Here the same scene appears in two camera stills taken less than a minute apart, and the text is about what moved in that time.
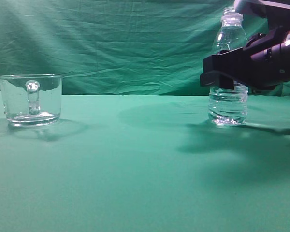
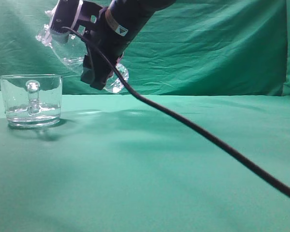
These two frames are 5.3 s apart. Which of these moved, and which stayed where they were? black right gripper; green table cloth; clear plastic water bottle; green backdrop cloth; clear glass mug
Moved: black right gripper; clear plastic water bottle
Stayed: clear glass mug; green table cloth; green backdrop cloth
